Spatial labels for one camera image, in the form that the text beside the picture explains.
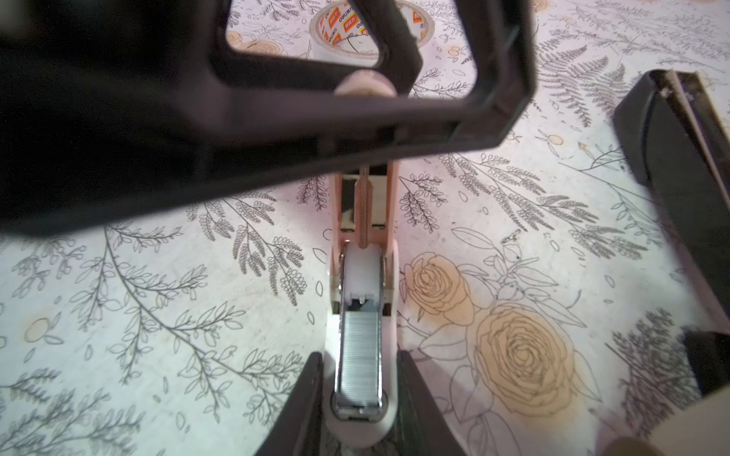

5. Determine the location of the black stapler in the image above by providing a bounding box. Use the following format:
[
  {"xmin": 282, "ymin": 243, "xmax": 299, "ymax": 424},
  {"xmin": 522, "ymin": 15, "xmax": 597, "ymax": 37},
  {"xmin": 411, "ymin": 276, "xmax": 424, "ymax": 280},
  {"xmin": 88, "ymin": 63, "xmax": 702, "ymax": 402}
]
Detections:
[{"xmin": 612, "ymin": 69, "xmax": 730, "ymax": 397}]

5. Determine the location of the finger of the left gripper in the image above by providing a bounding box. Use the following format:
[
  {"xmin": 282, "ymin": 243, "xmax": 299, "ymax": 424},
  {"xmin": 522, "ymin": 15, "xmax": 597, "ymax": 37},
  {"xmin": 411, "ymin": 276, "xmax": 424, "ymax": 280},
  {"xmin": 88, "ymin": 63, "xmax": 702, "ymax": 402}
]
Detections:
[{"xmin": 213, "ymin": 1, "xmax": 536, "ymax": 190}]

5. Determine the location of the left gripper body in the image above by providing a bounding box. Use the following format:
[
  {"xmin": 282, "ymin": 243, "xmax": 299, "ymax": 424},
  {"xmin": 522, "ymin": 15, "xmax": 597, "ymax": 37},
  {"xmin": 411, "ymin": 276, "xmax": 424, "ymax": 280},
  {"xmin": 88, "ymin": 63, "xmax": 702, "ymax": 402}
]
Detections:
[{"xmin": 0, "ymin": 0, "xmax": 229, "ymax": 238}]

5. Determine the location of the staple strip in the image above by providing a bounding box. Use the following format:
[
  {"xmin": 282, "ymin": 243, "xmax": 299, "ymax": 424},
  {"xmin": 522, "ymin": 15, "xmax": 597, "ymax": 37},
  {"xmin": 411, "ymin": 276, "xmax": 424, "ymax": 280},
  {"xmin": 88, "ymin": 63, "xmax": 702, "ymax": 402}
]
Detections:
[{"xmin": 334, "ymin": 298, "xmax": 383, "ymax": 420}]

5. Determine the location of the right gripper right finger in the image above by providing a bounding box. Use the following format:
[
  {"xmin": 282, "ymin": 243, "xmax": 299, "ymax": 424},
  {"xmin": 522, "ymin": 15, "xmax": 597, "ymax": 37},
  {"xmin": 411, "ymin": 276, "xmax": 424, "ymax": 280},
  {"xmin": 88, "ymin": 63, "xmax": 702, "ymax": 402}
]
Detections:
[{"xmin": 397, "ymin": 351, "xmax": 466, "ymax": 456}]

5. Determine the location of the clear tape roll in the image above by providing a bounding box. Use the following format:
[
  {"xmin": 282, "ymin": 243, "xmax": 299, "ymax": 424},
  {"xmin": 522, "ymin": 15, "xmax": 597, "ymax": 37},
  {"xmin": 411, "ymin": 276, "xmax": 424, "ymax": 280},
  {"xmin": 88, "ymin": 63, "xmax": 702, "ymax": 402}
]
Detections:
[{"xmin": 309, "ymin": 0, "xmax": 435, "ymax": 67}]

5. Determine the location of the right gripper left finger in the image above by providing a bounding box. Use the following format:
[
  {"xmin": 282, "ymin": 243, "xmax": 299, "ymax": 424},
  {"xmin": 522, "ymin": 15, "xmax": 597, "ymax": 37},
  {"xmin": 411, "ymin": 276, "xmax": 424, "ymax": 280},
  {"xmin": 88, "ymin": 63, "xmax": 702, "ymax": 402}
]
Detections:
[{"xmin": 255, "ymin": 351, "xmax": 323, "ymax": 456}]

